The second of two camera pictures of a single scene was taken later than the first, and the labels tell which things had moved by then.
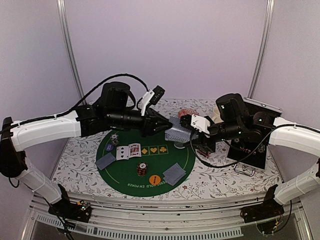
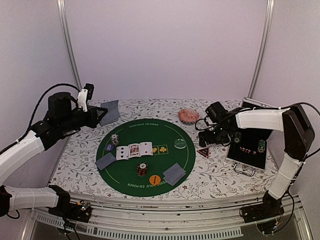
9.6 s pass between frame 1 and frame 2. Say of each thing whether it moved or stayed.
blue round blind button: stayed
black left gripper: moved
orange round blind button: stayed
